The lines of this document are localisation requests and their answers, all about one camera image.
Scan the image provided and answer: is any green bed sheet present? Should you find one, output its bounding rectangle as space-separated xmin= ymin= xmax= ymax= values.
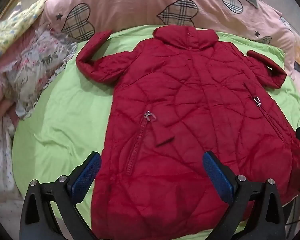
xmin=12 ymin=24 xmax=300 ymax=240

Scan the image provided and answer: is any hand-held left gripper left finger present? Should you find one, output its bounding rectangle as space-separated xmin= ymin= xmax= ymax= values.
xmin=19 ymin=151 xmax=102 ymax=240

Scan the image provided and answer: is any yellow-green dotted cloth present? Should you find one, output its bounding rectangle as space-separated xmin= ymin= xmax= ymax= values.
xmin=0 ymin=0 xmax=52 ymax=68

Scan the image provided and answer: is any red padded coat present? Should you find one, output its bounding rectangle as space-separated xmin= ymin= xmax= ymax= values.
xmin=75 ymin=26 xmax=300 ymax=238

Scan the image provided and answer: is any floral ruffled cloth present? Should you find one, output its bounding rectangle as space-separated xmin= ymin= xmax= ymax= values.
xmin=0 ymin=26 xmax=78 ymax=119

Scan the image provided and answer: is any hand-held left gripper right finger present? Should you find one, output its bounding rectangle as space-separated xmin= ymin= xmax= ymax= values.
xmin=202 ymin=151 xmax=287 ymax=240

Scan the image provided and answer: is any pink quilt with plaid hearts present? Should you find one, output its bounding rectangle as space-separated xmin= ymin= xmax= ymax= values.
xmin=39 ymin=0 xmax=300 ymax=98

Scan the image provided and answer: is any white dotted cloth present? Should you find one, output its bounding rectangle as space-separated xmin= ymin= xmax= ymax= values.
xmin=0 ymin=114 xmax=24 ymax=218

